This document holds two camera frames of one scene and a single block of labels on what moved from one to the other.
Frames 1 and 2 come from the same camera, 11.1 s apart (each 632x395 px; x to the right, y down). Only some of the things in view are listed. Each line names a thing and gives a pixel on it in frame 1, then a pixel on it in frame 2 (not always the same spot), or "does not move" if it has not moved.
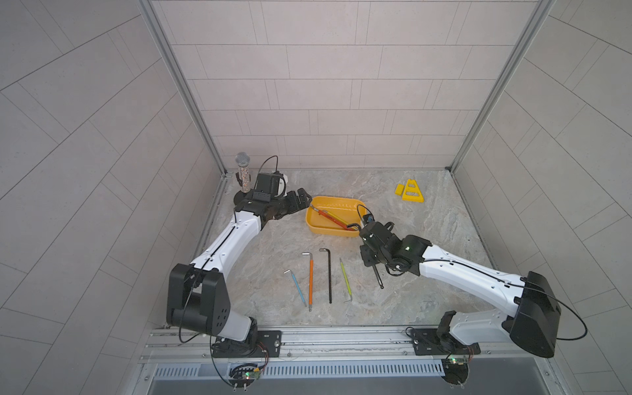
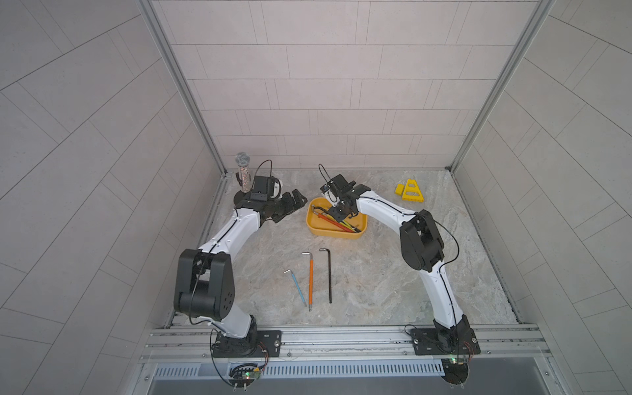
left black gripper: [292, 206] does not move
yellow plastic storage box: [350, 211] does not move
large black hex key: [378, 276] to [352, 227]
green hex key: [346, 281] to [349, 225]
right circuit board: [456, 370] does not move
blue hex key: [297, 285] does not move
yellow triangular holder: [411, 192] does not move
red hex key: [332, 218] does not move
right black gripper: [363, 250] to [336, 213]
